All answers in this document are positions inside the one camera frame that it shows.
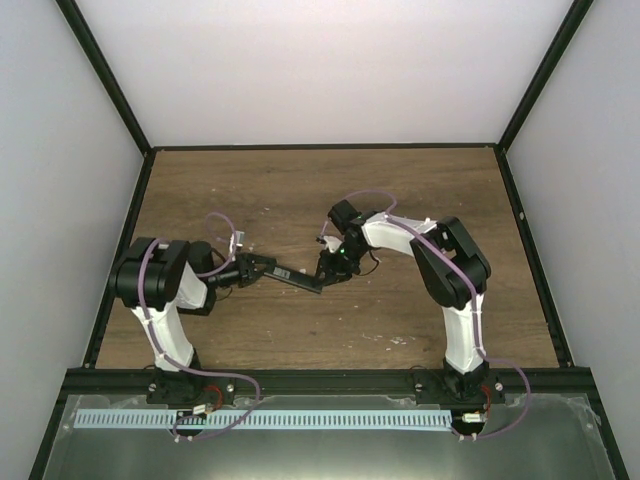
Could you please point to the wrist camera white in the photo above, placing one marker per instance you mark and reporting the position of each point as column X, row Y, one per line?
column 330, row 243
column 236, row 241

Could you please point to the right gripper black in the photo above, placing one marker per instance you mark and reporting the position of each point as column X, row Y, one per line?
column 332, row 273

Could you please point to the light blue slotted cable duct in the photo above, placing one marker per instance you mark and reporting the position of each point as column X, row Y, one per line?
column 420, row 420

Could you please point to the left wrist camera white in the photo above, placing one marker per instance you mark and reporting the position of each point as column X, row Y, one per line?
column 236, row 241

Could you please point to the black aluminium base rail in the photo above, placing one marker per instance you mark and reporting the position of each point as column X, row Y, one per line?
column 423, row 385

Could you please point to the black frame post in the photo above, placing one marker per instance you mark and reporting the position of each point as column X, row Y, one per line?
column 88, row 43
column 562, row 39

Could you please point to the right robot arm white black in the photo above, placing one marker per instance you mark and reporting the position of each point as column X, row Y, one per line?
column 453, row 269

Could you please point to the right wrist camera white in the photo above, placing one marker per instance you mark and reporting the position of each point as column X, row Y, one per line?
column 330, row 243

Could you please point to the black frame post right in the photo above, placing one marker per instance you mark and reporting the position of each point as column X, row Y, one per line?
column 562, row 39

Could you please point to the metal front plate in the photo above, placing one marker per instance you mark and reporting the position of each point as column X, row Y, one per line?
column 550, row 437

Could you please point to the black frame post left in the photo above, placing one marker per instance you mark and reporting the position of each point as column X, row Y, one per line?
column 88, row 43

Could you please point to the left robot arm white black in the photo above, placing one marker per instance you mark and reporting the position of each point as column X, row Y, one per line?
column 160, row 281

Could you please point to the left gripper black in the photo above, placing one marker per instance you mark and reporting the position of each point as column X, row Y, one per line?
column 246, row 269

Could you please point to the black remote control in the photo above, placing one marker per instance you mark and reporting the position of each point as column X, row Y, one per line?
column 293, row 278

